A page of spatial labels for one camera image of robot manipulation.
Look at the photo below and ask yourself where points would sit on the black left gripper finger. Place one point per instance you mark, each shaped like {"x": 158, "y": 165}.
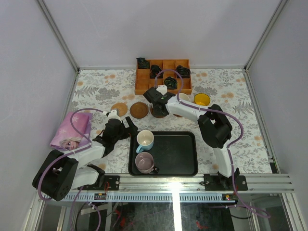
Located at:
{"x": 133, "y": 129}
{"x": 129, "y": 121}

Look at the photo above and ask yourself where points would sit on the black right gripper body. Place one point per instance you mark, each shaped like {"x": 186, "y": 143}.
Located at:
{"x": 156, "y": 112}

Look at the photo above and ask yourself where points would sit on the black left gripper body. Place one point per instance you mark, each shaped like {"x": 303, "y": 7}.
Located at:
{"x": 125, "y": 130}

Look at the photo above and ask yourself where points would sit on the woven rattan coaster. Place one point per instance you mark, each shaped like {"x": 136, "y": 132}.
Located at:
{"x": 121, "y": 108}

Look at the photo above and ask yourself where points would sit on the blue mug white inside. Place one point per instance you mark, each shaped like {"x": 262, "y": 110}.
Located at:
{"x": 145, "y": 140}

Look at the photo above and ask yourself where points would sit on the pink mug white inside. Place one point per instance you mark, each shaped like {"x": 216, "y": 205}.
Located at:
{"x": 184, "y": 97}

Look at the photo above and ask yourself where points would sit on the lilac mug black handle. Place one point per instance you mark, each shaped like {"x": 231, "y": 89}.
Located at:
{"x": 145, "y": 163}

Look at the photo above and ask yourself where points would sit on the yellow mug black outside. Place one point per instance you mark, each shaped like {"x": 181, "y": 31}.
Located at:
{"x": 202, "y": 99}

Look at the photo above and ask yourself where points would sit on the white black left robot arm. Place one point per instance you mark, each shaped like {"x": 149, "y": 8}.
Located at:
{"x": 62, "y": 172}

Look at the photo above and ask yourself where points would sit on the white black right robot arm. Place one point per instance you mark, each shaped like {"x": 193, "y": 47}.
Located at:
{"x": 214, "y": 126}

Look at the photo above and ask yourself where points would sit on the rolled green leaf cloth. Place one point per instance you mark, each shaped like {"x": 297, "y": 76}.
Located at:
{"x": 171, "y": 83}

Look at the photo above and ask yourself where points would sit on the orange wooden compartment box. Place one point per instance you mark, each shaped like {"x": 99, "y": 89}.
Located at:
{"x": 168, "y": 67}

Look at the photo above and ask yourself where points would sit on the rolled dark cloth orange accents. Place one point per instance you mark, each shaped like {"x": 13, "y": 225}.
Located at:
{"x": 154, "y": 71}

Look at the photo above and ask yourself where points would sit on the rolled dark cloth right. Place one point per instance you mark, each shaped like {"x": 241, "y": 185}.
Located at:
{"x": 183, "y": 71}

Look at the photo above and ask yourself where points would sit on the rolled dark cloth top-left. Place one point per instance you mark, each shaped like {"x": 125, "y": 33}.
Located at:
{"x": 142, "y": 63}

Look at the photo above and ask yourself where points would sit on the black plastic tray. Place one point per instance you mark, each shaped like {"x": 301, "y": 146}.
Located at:
{"x": 174, "y": 154}

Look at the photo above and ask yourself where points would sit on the purple princess print pouch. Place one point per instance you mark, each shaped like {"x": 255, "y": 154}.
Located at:
{"x": 66, "y": 138}

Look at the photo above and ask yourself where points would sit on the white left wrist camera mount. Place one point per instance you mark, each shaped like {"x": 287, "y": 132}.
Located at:
{"x": 113, "y": 114}

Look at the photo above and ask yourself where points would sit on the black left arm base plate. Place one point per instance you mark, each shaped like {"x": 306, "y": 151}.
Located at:
{"x": 108, "y": 183}

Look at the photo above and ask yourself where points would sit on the aluminium front frame rail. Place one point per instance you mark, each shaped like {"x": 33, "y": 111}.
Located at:
{"x": 154, "y": 188}

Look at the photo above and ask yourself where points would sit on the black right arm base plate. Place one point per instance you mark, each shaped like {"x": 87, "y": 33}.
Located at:
{"x": 221, "y": 183}

